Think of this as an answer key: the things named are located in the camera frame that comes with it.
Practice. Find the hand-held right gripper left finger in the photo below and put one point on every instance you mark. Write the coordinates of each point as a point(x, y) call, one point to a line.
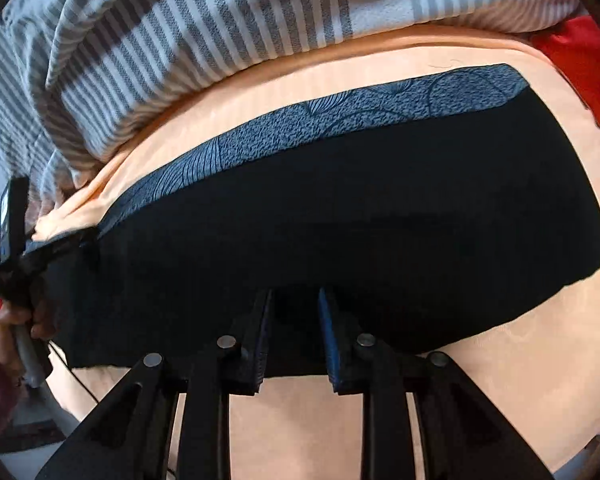
point(264, 332)

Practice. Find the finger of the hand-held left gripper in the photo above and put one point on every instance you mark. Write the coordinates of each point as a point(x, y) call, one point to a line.
point(16, 215)
point(60, 252)

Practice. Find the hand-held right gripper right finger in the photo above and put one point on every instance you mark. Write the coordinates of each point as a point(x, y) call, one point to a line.
point(331, 342)

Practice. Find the black pants with blue lining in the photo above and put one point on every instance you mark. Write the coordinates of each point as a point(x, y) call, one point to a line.
point(330, 210)

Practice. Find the person's left hand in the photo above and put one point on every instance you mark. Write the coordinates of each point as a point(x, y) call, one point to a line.
point(7, 322)

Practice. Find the peach patterned bed sheet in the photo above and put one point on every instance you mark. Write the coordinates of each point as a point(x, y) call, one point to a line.
point(530, 360)

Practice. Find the grey striped quilt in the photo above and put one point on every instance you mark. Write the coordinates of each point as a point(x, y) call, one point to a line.
point(180, 35)

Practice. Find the red embroidered pillow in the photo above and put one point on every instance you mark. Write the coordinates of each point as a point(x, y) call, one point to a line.
point(580, 70)

